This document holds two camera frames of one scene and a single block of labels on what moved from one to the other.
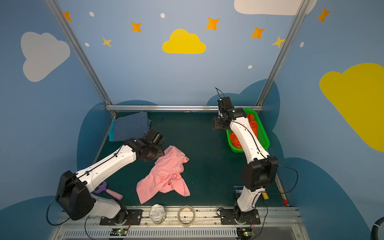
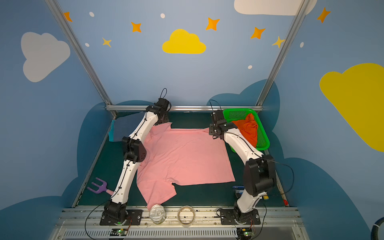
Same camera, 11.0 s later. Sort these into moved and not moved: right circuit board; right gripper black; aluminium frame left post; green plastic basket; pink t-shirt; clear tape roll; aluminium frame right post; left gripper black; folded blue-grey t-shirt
Moved: left gripper black; right gripper black; pink t-shirt
Not moved: folded blue-grey t-shirt; aluminium frame left post; clear tape roll; aluminium frame right post; green plastic basket; right circuit board
